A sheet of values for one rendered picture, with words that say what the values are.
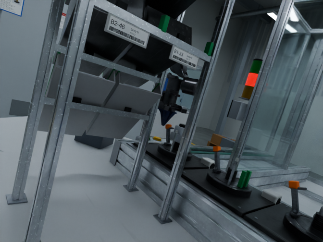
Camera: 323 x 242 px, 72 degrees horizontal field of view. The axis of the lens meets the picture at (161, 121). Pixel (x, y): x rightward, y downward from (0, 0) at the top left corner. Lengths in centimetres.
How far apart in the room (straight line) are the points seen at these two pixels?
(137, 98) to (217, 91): 1111
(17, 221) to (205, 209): 42
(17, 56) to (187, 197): 329
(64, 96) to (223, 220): 44
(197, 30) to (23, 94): 825
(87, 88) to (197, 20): 1013
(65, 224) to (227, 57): 1155
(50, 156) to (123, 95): 28
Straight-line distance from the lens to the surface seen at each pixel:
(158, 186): 72
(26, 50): 366
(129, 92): 61
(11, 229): 57
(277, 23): 100
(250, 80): 95
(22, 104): 372
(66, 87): 39
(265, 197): 79
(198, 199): 62
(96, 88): 56
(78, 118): 67
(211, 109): 1162
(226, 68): 1190
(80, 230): 57
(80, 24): 39
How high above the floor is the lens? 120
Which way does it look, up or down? 7 degrees down
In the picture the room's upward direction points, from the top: 16 degrees clockwise
